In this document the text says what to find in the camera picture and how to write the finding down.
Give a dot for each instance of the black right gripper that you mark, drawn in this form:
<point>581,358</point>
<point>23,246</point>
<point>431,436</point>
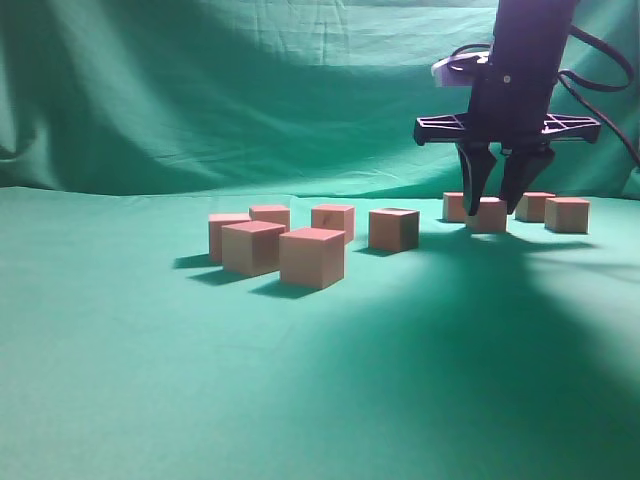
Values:
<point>513,110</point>

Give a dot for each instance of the left-column cube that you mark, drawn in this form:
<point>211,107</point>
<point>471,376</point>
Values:
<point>251,248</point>
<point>215,223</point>
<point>491,216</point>
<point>453,207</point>

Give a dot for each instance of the pink wooden cube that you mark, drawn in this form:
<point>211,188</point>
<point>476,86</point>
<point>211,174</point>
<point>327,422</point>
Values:
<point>335,217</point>
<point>278,214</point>

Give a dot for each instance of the right-column cube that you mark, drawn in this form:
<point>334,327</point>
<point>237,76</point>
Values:
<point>567,215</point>
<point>312,257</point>
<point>531,207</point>

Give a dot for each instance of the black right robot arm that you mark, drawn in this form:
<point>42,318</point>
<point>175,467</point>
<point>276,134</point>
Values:
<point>529,38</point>

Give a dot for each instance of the green cloth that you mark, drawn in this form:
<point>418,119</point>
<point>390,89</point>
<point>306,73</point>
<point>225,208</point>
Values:
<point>126,353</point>

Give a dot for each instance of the wrist camera with white tag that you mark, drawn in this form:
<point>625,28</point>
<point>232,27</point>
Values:
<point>461,67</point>

